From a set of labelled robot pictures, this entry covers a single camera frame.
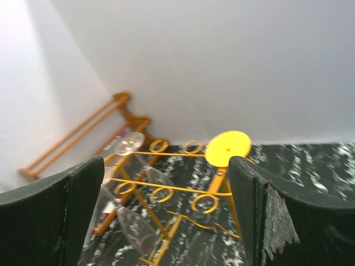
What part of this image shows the white red box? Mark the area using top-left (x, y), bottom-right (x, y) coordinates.
top-left (102, 196), bottom-right (121, 216)

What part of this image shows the orange wooden shelf rack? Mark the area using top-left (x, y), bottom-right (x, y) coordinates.
top-left (18, 92), bottom-right (170, 236)

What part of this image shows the tall clear wine glass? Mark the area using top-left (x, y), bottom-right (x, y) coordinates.
top-left (115, 132), bottom-right (180, 207)

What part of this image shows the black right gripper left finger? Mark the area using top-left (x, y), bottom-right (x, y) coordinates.
top-left (1, 156), bottom-right (104, 265)

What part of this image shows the gold wire wine glass rack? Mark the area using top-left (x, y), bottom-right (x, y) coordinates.
top-left (104, 138), bottom-right (245, 266)

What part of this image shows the yellow plastic wine glass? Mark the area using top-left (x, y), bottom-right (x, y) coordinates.
top-left (205, 131), bottom-right (251, 168)

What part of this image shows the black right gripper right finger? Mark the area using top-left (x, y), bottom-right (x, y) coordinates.
top-left (227, 156), bottom-right (354, 265)

